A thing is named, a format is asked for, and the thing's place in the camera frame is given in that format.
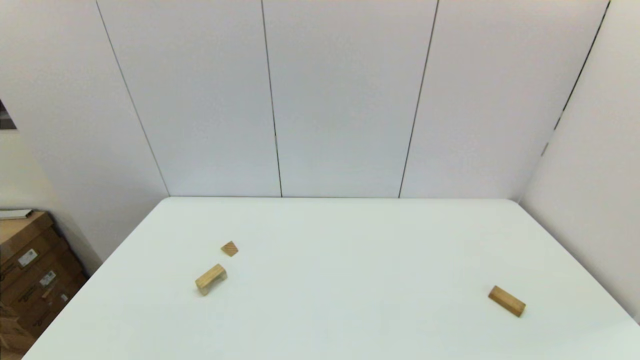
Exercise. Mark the triangular wooden building block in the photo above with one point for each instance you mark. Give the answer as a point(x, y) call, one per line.
point(229, 248)

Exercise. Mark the arched wooden building block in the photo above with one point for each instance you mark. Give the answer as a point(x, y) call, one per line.
point(210, 280)

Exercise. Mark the white flat board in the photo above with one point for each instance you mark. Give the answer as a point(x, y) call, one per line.
point(12, 214)

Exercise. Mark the cardboard box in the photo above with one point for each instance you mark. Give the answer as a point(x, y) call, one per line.
point(12, 340)
point(45, 295)
point(20, 232)

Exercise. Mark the dark framed wall panel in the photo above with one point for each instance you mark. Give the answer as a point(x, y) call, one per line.
point(5, 120)

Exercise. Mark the rectangular wooden building block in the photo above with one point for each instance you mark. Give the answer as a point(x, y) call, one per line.
point(506, 300)

